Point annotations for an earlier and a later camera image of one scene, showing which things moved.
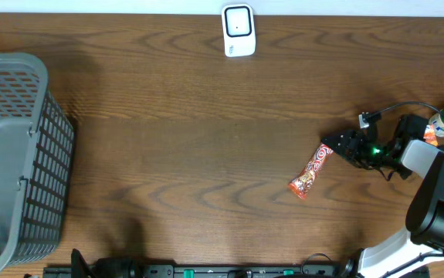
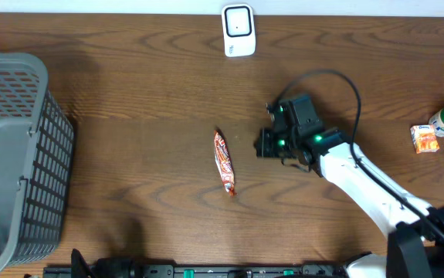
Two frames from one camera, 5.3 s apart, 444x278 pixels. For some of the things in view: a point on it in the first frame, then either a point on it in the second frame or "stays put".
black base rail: x=197 y=271 stays put
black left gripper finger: x=79 y=266 stays put
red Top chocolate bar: x=302 y=180 → x=224 y=163
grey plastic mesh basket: x=24 y=146 stays put
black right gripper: x=347 y=136 → x=263 y=147
